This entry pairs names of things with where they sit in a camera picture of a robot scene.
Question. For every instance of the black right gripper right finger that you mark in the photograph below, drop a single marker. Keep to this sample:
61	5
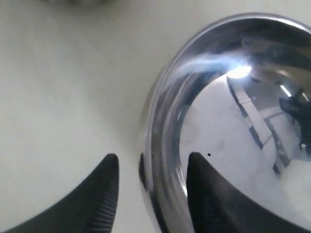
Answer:
216	206

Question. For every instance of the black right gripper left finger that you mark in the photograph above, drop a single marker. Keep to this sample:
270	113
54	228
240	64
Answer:
89	208

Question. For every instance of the smooth stainless steel bowl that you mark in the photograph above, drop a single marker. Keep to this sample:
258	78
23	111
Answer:
239	93

